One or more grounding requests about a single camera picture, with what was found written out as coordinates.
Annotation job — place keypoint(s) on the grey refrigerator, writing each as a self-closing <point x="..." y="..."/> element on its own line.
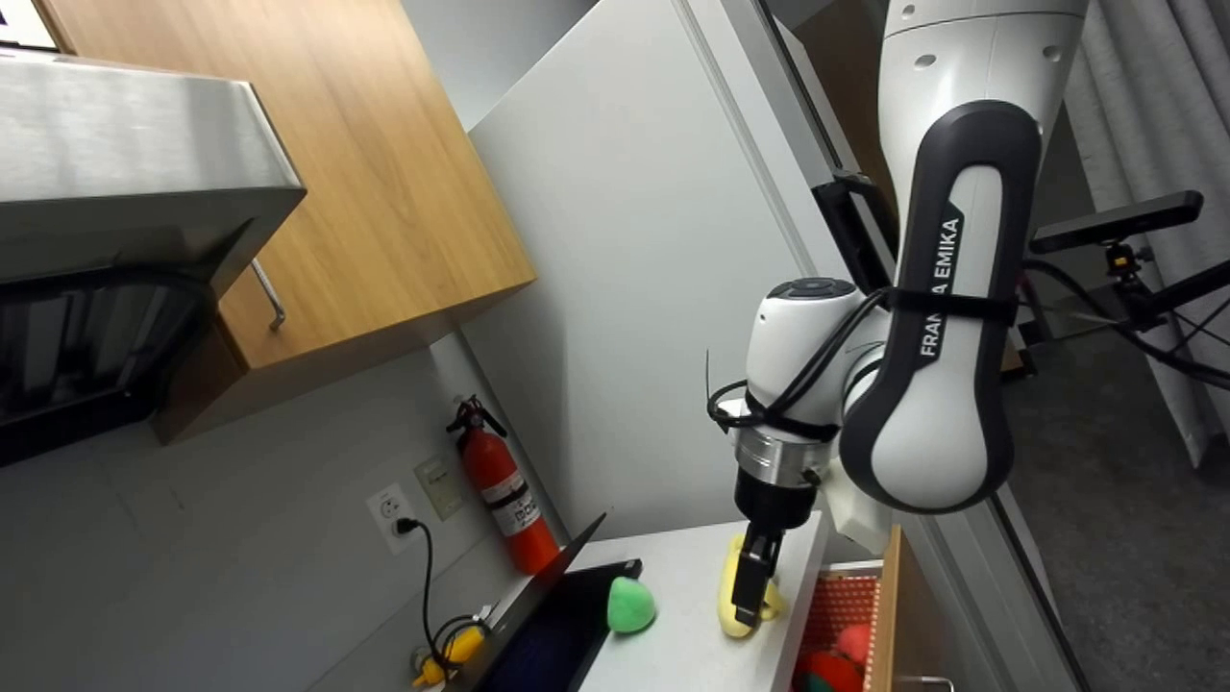
<point x="641" y="295"/>

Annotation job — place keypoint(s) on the wooden drawer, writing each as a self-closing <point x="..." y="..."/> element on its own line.
<point x="888" y="628"/>

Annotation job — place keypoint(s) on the beige wall switch plate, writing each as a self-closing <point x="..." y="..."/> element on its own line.
<point x="443" y="486"/>

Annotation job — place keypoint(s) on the black camera stand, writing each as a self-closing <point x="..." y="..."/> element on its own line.
<point x="1174" y="288"/>

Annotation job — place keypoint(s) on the red toys in drawer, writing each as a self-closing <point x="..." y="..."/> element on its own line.
<point x="838" y="641"/>

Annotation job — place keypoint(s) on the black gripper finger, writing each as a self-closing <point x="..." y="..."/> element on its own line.
<point x="770" y="577"/>
<point x="747" y="561"/>

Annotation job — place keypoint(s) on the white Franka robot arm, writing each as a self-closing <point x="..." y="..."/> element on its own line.
<point x="946" y="409"/>

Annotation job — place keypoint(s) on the white wall outlet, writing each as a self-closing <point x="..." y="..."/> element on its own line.
<point x="393" y="509"/>

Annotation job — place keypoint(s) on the black laptop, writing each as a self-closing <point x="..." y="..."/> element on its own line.
<point x="552" y="634"/>

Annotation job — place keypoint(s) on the green plush toy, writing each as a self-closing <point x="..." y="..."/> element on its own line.
<point x="633" y="610"/>

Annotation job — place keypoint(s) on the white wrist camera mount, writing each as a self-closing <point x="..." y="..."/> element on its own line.
<point x="856" y="511"/>

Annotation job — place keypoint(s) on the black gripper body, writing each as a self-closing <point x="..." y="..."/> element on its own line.
<point x="773" y="502"/>

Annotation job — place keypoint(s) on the black stereo camera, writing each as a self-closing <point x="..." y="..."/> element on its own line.
<point x="1116" y="219"/>

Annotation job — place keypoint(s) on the steel range hood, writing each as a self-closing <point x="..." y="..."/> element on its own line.
<point x="118" y="193"/>

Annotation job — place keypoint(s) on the red fire extinguisher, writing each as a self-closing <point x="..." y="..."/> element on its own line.
<point x="505" y="494"/>

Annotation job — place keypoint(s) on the yellow plush banana toy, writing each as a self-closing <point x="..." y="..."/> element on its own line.
<point x="734" y="615"/>

